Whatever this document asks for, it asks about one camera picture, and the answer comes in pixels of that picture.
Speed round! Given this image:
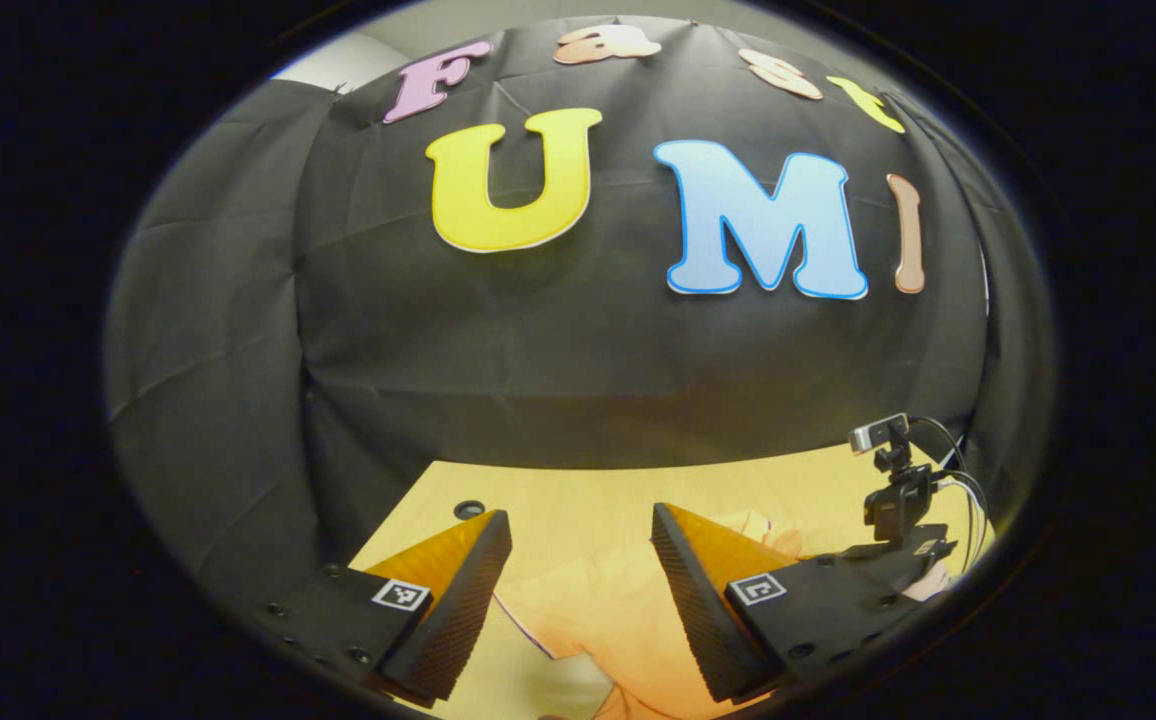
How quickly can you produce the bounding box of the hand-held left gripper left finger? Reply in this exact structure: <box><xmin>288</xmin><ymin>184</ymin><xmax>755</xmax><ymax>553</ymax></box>
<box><xmin>263</xmin><ymin>508</ymin><xmax>514</xmax><ymax>709</ymax></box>

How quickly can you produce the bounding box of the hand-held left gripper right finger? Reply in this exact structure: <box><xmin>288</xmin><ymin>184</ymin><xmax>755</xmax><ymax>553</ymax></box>
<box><xmin>651</xmin><ymin>502</ymin><xmax>931</xmax><ymax>704</ymax></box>

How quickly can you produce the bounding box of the orange T-shirt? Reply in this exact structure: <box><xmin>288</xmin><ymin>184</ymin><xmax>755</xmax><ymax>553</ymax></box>
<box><xmin>491</xmin><ymin>508</ymin><xmax>807</xmax><ymax>720</ymax></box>

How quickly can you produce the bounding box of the black backdrop cloth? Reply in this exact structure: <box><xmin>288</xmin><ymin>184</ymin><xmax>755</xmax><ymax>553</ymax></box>
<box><xmin>103</xmin><ymin>15</ymin><xmax>1054</xmax><ymax>611</ymax></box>

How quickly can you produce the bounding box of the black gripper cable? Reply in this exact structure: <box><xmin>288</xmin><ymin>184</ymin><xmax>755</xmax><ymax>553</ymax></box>
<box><xmin>908</xmin><ymin>415</ymin><xmax>991</xmax><ymax>576</ymax></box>

